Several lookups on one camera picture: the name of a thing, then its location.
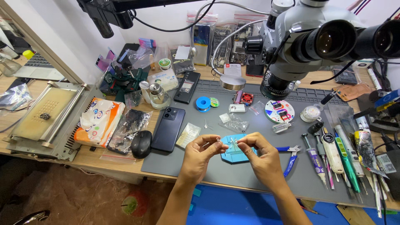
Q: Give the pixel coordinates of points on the person's right hand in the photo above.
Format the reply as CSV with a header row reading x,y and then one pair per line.
x,y
265,162

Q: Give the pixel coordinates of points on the person's left hand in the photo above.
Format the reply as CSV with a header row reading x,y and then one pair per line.
x,y
195,159

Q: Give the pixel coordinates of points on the grey silicone work mat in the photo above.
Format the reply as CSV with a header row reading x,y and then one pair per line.
x,y
218,178

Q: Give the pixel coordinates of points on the blue hexagonal repair jig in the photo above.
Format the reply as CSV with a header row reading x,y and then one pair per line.
x,y
232,157

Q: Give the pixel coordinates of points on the small loose metal component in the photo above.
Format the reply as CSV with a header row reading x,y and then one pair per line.
x,y
206,125

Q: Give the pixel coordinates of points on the dark blue smartphone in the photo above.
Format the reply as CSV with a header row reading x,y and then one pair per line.
x,y
168,130

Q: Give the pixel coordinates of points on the purple label syringe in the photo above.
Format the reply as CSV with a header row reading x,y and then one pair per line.
x,y
314,157

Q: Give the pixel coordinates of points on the crumpled clear plastic bag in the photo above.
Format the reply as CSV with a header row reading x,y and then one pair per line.
x,y
235,122

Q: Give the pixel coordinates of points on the colourful round disc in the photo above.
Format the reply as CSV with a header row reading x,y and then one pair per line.
x,y
279,112

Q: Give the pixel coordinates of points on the small clear plastic bag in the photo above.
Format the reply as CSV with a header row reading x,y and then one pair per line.
x,y
257,107

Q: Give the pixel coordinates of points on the black computer mouse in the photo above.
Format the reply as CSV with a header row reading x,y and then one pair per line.
x,y
141,144

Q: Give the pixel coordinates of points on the small silver metal box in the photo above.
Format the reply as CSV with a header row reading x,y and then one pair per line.
x,y
237,108

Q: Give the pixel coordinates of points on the black round knob tool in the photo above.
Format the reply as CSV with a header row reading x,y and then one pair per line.
x,y
315,127

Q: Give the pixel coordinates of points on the pink striped pen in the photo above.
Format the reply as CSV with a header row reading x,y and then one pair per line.
x,y
329,172

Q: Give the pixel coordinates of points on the white round container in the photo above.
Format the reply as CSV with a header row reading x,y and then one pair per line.
x,y
310,114

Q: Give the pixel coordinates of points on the small red fan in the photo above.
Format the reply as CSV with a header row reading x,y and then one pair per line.
x,y
247,98

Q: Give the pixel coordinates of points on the white electric hand tool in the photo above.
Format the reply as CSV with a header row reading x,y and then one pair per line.
x,y
332,153

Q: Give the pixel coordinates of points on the purple cylindrical battery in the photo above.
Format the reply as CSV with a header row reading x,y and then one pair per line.
x,y
238,97

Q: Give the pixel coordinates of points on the glass liquid dispenser bottle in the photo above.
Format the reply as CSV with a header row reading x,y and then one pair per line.
x,y
159,97

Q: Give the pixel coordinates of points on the small clear zip bag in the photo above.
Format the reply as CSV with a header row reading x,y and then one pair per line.
x,y
187,86

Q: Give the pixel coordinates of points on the clear bag of phone parts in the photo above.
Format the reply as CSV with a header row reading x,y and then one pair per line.
x,y
125,132

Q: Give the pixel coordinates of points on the green pen tool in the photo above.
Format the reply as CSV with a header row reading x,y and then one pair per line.
x,y
347,162

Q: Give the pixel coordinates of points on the white cylinder container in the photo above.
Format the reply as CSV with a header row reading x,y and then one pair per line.
x,y
145,92

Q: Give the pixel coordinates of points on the silver gooseneck round lamp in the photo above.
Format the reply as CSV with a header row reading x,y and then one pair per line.
x,y
232,82

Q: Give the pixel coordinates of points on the white cardboard box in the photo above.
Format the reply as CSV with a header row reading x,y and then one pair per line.
x,y
164,79

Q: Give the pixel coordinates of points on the grey pen tool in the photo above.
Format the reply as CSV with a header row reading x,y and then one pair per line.
x,y
350,147

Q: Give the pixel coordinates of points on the red phone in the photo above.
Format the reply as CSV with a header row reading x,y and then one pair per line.
x,y
254,71

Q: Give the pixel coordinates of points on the black flat packet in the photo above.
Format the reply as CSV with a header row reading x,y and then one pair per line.
x,y
182,66

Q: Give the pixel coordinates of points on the white printed card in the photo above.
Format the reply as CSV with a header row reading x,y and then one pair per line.
x,y
232,70

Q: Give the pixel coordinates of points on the white tube with black foil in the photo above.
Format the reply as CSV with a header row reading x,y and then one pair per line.
x,y
364,147

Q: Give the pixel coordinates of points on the green white solder wick spool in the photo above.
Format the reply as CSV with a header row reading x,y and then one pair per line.
x,y
164,63

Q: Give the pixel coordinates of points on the orange white tissue packet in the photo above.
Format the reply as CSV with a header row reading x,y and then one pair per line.
x,y
98,122

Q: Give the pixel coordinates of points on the green board holder vise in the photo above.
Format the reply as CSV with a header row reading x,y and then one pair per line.
x,y
125,81

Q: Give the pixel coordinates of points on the white paper slip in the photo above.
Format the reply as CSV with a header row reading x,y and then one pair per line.
x,y
182,52

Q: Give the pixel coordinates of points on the clear packet with blue phone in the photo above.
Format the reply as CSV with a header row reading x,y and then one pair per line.
x,y
201,43

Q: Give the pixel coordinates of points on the heap of clear bags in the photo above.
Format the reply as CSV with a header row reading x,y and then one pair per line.
x,y
140,56

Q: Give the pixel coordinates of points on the black phone in clear bag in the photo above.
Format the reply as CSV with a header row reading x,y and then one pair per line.
x,y
345,75

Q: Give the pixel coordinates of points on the black power adapter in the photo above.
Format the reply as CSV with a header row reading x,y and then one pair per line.
x,y
390,168

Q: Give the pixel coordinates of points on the soldering tool stand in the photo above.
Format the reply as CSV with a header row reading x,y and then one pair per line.
x,y
382,109

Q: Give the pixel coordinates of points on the pink blue film packets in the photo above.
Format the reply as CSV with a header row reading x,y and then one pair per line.
x,y
104,61

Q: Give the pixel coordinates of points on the grey stereo microscope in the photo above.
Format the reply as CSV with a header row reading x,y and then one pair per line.
x,y
293,31

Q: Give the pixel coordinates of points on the white marker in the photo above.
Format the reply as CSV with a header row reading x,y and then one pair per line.
x,y
374,79

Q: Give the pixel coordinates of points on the grey screen separator machine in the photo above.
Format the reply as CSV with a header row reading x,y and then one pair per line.
x,y
47,120

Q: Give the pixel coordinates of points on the shiny metal object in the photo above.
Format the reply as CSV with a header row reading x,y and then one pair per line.
x,y
32,217

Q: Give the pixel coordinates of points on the silver laptop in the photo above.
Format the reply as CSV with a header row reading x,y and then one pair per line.
x,y
39,67

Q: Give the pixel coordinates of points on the clear plastic bottle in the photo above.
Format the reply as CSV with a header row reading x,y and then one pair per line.
x,y
7,66

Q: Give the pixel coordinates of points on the clear packet with phone frame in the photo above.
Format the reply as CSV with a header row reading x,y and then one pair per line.
x,y
221,43
239,43

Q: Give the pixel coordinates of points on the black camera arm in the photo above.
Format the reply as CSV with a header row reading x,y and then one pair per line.
x,y
104,15

